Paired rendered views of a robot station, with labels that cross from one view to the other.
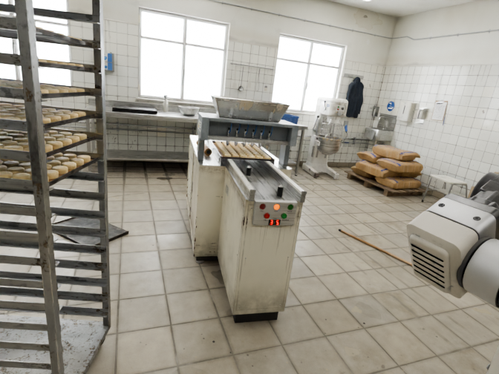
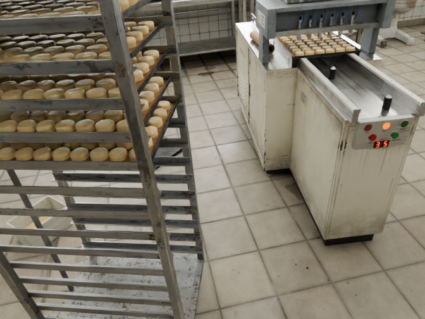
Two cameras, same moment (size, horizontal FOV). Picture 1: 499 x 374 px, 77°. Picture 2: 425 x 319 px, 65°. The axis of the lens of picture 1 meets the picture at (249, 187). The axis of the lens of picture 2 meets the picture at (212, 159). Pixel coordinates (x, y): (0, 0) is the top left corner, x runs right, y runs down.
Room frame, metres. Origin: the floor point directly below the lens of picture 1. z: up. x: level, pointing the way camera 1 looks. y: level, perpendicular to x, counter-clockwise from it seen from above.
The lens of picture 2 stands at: (0.25, 0.31, 1.55)
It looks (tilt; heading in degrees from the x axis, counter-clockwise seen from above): 35 degrees down; 13
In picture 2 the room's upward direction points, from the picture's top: 5 degrees counter-clockwise
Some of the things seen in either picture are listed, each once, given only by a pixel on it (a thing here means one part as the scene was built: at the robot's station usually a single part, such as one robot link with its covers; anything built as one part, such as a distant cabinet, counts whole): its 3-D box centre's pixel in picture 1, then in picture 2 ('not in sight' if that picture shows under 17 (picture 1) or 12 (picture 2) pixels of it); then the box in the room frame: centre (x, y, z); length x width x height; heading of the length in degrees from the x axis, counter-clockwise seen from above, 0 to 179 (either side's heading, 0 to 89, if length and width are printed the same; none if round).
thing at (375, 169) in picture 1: (376, 168); not in sight; (5.36, -2.15, 0.32); 0.72 x 0.42 x 0.17; 26
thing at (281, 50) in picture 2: (210, 144); (267, 35); (2.86, 0.40, 0.88); 1.28 x 0.01 x 0.07; 15
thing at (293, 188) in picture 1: (257, 155); (331, 43); (2.61, -0.03, 0.87); 2.01 x 0.03 x 0.07; 15
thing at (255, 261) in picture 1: (252, 234); (338, 149); (1.97, -0.06, 0.45); 0.70 x 0.34 x 0.90; 15
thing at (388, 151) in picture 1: (393, 153); not in sight; (5.41, -2.39, 0.62); 0.72 x 0.42 x 0.17; 28
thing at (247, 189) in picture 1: (223, 153); (288, 48); (2.53, 0.25, 0.87); 2.01 x 0.03 x 0.07; 15
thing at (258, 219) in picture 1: (274, 212); (381, 132); (1.62, -0.15, 0.77); 0.24 x 0.04 x 0.14; 105
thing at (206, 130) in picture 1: (245, 140); (318, 28); (2.46, 0.08, 1.01); 0.72 x 0.33 x 0.34; 105
